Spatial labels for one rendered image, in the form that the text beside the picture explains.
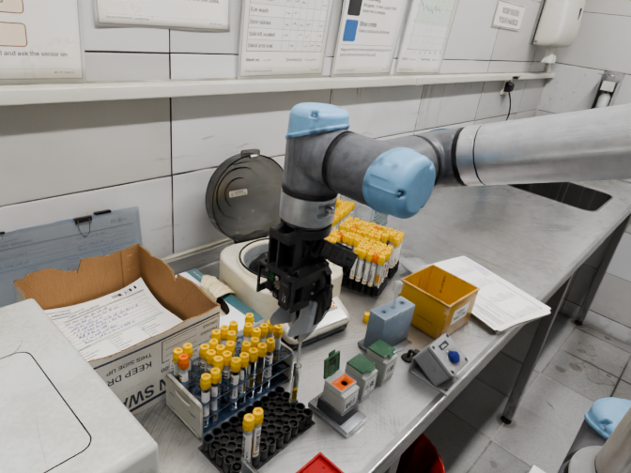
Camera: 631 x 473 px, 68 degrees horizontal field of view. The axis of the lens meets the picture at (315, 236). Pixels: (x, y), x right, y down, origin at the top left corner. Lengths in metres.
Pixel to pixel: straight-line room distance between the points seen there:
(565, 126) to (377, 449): 0.57
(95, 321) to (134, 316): 0.07
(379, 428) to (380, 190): 0.49
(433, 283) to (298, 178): 0.70
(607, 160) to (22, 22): 0.84
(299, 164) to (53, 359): 0.33
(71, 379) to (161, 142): 0.67
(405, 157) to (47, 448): 0.42
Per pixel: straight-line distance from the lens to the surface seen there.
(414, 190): 0.51
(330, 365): 0.83
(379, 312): 0.97
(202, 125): 1.12
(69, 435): 0.46
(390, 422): 0.90
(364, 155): 0.52
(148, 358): 0.81
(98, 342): 0.93
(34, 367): 0.53
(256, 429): 0.74
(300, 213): 0.60
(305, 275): 0.63
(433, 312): 1.08
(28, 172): 0.98
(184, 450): 0.82
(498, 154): 0.58
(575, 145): 0.55
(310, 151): 0.56
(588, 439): 0.68
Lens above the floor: 1.51
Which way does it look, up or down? 26 degrees down
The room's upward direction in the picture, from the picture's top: 8 degrees clockwise
